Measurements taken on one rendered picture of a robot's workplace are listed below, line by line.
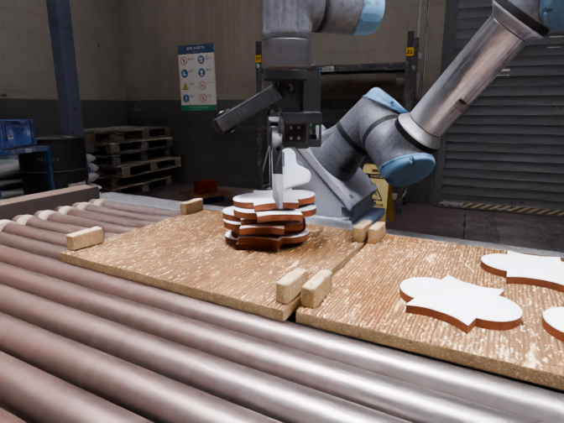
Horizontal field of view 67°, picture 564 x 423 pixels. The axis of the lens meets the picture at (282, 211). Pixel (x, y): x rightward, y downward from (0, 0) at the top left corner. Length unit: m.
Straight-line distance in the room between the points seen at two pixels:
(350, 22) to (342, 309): 0.44
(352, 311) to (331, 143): 0.66
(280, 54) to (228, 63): 5.51
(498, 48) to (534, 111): 4.39
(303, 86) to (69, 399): 0.50
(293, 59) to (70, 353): 0.47
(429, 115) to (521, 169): 4.41
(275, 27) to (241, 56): 5.42
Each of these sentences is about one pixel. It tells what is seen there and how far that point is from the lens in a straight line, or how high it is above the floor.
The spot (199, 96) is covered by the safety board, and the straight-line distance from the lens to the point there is 6.40.
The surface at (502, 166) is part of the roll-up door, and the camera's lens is 5.34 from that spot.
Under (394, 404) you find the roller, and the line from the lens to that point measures 0.42.
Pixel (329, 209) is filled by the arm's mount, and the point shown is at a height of 0.90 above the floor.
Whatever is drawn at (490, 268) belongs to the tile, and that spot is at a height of 0.94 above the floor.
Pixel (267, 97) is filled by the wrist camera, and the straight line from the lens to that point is 0.67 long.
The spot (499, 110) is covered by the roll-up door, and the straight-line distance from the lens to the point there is 5.29.
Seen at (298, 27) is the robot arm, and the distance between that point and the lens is 0.67.
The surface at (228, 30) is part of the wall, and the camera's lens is 6.21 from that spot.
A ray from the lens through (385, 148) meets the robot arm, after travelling 1.00.
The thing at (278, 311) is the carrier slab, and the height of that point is 0.93.
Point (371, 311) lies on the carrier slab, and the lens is 0.51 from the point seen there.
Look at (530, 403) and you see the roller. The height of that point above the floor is 0.91.
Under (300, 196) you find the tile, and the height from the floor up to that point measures 1.02.
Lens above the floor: 1.16
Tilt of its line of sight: 14 degrees down
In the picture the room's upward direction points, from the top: straight up
